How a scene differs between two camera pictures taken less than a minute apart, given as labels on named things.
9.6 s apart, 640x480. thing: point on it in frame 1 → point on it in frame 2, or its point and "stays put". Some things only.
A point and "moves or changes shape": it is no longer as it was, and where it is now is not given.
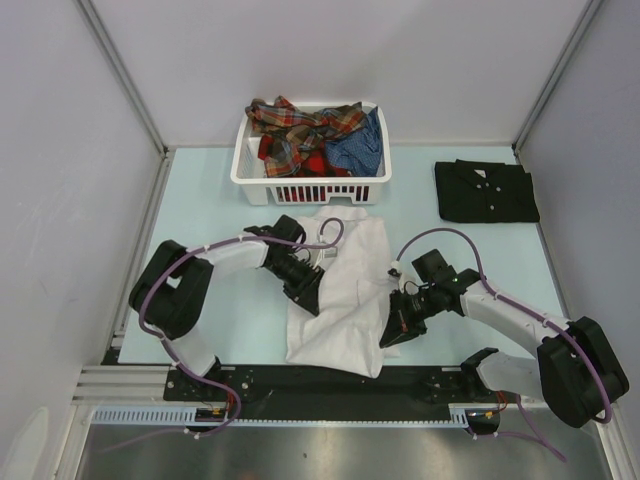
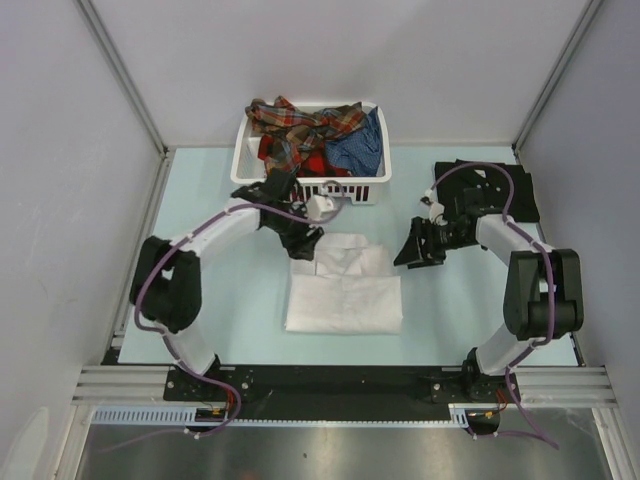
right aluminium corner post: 590,9 stays put
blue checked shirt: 360,151 stays put
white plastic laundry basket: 248,167 stays put
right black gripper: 400,324 → 420,229
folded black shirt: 482,191 stays put
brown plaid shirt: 291,129 stays put
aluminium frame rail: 126,386 stays put
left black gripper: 305,292 → 301,246
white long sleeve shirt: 352,249 moves or changes shape
